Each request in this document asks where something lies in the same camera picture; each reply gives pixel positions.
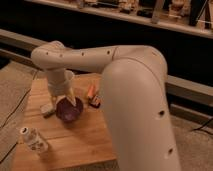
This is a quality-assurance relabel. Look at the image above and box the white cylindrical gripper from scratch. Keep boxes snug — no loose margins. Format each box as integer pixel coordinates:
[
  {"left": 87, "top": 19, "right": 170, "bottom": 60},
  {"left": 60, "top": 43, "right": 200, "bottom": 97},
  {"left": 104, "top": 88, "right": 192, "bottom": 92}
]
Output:
[{"left": 45, "top": 68, "right": 76, "bottom": 106}]

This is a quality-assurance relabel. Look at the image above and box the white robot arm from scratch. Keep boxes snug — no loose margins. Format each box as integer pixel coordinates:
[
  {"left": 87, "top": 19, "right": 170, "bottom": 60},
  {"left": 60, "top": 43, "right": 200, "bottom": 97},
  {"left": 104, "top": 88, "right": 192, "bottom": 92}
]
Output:
[{"left": 31, "top": 41, "right": 181, "bottom": 171}]

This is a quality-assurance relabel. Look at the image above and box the dark purple bowl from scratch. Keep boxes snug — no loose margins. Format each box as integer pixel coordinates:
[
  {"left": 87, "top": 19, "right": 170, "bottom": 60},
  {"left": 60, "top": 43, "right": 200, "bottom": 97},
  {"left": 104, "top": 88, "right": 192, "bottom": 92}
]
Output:
[{"left": 56, "top": 98, "right": 83, "bottom": 122}]

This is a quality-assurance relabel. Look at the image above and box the white paper cup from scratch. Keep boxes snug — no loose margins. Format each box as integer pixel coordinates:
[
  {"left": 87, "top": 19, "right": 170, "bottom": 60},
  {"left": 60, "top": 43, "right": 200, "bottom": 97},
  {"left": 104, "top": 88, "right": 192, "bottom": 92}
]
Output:
[{"left": 66, "top": 70, "right": 75, "bottom": 87}]

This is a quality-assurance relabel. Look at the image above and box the orange carrot toy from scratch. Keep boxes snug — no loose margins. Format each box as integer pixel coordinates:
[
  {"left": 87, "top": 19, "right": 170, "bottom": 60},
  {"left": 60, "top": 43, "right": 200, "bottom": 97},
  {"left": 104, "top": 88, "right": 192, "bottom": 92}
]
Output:
[{"left": 87, "top": 84, "right": 96, "bottom": 99}]

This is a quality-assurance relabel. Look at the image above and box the dark snack packet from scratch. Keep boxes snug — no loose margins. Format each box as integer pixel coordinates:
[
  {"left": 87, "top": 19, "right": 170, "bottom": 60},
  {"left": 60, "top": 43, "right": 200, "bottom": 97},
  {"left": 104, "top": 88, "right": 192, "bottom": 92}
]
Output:
[{"left": 88, "top": 95, "right": 101, "bottom": 108}]

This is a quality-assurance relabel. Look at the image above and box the wooden cutting board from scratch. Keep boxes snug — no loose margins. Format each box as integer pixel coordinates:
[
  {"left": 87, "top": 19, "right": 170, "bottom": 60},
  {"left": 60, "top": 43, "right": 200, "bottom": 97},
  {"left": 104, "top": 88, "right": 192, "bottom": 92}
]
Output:
[{"left": 12, "top": 74, "right": 116, "bottom": 171}]

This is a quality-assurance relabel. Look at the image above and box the cluttered background shelf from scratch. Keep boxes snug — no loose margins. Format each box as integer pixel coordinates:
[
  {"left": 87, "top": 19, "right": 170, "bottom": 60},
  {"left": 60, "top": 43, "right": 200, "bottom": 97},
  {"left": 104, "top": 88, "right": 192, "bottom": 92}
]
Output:
[{"left": 26, "top": 0, "right": 213, "bottom": 40}]

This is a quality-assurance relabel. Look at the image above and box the black cable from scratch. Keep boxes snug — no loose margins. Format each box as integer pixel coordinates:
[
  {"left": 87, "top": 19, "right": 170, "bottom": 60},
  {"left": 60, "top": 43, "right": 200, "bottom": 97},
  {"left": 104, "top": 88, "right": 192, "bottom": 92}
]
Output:
[{"left": 0, "top": 68, "right": 38, "bottom": 164}]

